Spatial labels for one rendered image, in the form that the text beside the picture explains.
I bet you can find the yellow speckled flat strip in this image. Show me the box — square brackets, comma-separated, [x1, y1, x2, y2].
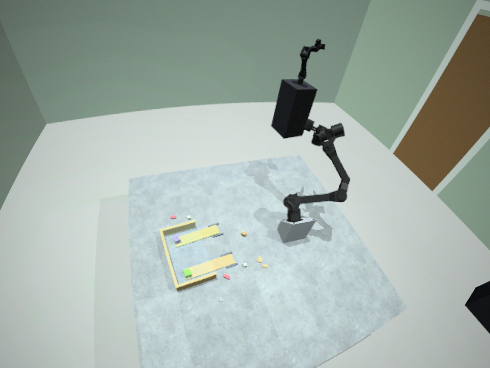
[211, 254, 235, 270]

